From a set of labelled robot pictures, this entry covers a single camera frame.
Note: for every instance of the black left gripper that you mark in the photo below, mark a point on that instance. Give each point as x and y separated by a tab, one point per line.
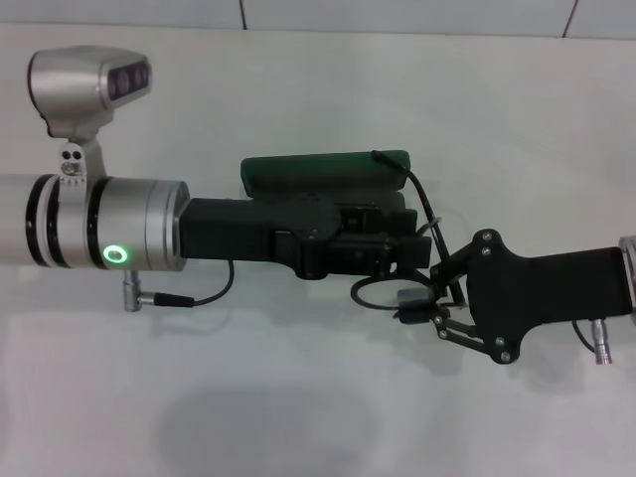
238	228

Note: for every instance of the black glasses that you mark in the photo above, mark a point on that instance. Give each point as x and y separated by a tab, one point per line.
421	196

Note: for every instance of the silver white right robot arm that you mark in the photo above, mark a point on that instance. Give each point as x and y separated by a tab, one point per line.
630	273

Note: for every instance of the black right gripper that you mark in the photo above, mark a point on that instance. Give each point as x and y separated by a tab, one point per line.
546	288

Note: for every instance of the green glasses case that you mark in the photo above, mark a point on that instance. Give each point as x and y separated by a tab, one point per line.
323	171

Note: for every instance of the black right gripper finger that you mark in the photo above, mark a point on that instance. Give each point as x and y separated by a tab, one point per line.
397	221

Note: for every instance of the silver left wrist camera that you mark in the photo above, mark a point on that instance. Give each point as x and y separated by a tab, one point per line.
74	84

